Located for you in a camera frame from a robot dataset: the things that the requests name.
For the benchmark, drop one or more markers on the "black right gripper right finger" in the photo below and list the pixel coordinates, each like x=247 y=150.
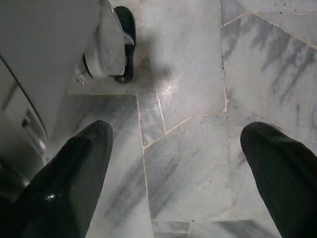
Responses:
x=284 y=178

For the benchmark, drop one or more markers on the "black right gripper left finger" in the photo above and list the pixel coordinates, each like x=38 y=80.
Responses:
x=62 y=186

